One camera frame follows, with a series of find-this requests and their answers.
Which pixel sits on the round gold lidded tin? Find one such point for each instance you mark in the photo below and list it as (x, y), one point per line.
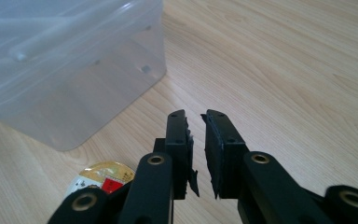
(105, 177)

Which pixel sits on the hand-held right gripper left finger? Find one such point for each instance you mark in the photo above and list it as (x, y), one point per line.
(177, 149)

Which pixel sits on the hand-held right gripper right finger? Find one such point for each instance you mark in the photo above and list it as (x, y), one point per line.
(222, 155)

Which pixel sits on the clear plastic storage box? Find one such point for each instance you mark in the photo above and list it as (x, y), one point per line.
(59, 77)

